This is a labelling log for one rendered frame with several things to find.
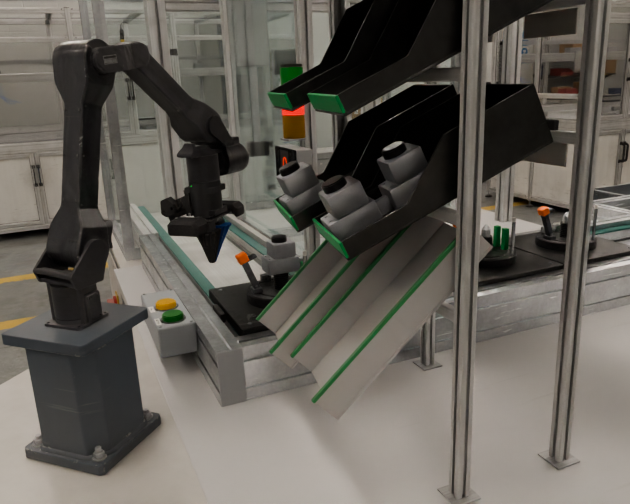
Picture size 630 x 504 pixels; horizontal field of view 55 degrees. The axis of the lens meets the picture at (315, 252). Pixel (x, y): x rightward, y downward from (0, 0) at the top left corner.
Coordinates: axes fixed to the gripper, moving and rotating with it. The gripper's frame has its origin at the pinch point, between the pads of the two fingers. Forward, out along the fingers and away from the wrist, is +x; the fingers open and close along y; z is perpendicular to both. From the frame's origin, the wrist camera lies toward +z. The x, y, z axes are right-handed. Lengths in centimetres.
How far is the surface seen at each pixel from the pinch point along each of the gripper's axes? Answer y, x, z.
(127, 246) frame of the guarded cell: -54, 18, 61
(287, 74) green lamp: -27.8, -30.0, -6.3
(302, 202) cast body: 17.2, -12.1, -25.4
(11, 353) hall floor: -131, 107, 207
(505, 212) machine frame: -126, 20, -48
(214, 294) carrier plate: -6.3, 12.4, 4.0
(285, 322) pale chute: 12.0, 8.9, -19.3
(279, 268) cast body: -6.1, 5.9, -10.9
